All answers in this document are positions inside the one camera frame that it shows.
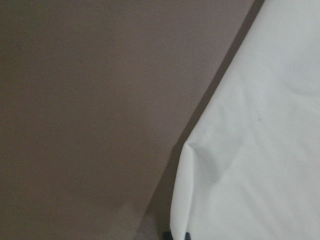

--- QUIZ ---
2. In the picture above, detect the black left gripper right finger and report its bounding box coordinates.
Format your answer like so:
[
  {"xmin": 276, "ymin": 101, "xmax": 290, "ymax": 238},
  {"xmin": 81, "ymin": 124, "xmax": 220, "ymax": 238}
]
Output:
[{"xmin": 184, "ymin": 232, "xmax": 191, "ymax": 240}]

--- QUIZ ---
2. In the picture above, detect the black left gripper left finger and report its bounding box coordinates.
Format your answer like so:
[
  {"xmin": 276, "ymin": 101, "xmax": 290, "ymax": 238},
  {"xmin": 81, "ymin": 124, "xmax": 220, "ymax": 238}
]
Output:
[{"xmin": 162, "ymin": 231, "xmax": 173, "ymax": 240}]

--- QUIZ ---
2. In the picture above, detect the cream white t-shirt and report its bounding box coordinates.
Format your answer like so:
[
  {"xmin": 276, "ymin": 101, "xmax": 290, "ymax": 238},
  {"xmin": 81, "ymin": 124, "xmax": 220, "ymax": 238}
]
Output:
[{"xmin": 170, "ymin": 0, "xmax": 320, "ymax": 240}]

